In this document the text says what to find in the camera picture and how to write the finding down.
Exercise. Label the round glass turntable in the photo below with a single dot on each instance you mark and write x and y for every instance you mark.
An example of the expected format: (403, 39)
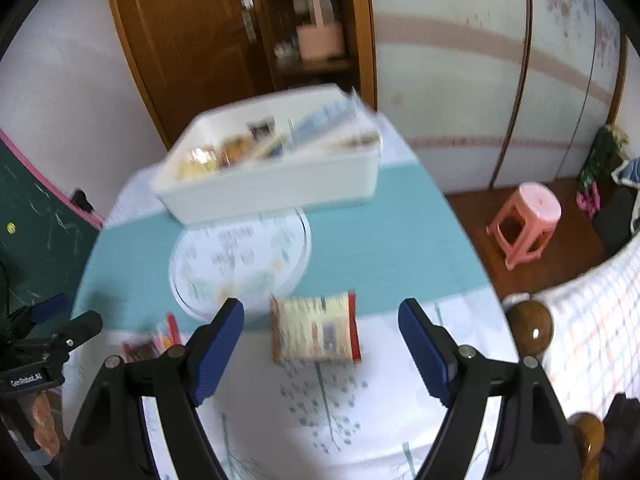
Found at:
(235, 260)

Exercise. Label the small red packet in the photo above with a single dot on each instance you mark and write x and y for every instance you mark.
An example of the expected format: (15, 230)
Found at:
(167, 332)

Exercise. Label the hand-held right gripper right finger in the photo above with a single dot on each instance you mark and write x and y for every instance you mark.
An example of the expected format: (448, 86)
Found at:
(425, 350)

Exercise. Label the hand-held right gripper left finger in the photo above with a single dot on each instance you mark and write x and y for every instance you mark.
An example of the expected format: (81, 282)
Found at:
(217, 350)

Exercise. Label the yellow bun packet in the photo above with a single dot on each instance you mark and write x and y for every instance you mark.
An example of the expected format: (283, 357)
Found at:
(199, 162)

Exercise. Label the potted flowers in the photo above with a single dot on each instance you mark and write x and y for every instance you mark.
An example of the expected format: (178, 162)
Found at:
(602, 155)

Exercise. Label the black clip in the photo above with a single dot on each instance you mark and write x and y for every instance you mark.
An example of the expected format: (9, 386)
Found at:
(82, 201)

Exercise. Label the person's left hand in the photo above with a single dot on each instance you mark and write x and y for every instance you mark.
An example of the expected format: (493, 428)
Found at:
(45, 425)

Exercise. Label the checkered bed blanket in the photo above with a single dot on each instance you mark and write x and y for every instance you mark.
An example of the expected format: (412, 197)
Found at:
(590, 310)

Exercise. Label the beige red-edged snack packet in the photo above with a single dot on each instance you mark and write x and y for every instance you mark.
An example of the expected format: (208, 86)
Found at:
(315, 327)

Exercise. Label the blue white pillow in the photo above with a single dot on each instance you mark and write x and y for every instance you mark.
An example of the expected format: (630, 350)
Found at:
(629, 185)

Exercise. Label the white plastic bin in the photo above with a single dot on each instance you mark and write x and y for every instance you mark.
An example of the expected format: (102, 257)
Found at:
(280, 185)

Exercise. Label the wooden door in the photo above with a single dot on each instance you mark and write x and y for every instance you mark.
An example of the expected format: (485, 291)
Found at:
(185, 45)

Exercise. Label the pink toy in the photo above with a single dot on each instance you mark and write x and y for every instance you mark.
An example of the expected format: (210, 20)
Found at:
(589, 202)

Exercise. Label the wooden bedpost knob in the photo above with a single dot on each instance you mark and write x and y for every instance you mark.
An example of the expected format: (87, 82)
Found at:
(589, 440)
(530, 327)

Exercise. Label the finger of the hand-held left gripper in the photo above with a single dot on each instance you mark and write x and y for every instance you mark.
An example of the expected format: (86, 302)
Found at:
(47, 307)
(75, 327)

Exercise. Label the pink plastic stool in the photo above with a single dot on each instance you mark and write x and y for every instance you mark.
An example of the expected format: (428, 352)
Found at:
(537, 210)

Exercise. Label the grey blue printed packet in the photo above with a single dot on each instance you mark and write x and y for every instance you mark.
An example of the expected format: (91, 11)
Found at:
(325, 120)

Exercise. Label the pale wardrobe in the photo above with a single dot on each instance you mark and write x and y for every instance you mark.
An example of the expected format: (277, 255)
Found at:
(460, 85)

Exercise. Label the pink basket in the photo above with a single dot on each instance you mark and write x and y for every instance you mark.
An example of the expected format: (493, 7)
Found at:
(320, 37)

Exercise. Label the green chalkboard pink frame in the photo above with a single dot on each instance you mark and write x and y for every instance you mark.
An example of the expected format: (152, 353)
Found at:
(40, 210)

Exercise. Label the small dark brown packet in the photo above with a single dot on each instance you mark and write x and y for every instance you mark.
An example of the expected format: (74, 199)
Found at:
(140, 351)

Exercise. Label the wooden shelf unit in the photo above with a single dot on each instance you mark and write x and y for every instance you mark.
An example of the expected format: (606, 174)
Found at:
(357, 25)

